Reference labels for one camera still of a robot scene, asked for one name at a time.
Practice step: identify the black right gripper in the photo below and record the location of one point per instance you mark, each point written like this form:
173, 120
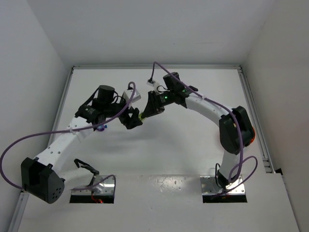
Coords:
154, 102

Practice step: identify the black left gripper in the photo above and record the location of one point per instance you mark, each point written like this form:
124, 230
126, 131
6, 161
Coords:
126, 115

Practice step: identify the lime green studded lego brick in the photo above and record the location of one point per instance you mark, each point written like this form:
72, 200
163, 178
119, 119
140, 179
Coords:
140, 117

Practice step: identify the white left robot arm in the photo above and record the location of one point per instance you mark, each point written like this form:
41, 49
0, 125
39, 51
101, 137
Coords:
42, 175

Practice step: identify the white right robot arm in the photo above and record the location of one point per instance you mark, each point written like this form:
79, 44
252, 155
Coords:
235, 129

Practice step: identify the purple flower lego block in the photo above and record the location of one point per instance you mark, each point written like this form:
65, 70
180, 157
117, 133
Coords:
101, 128

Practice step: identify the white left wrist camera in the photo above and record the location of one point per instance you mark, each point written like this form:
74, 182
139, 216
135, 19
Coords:
128, 94

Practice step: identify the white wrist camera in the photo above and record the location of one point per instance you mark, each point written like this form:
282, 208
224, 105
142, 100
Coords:
128, 94
154, 84

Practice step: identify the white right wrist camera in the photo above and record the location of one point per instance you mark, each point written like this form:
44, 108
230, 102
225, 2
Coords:
154, 84

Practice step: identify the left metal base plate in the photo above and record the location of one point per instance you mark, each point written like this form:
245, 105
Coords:
104, 186

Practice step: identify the aluminium frame rail right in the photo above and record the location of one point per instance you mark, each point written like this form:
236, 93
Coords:
266, 157

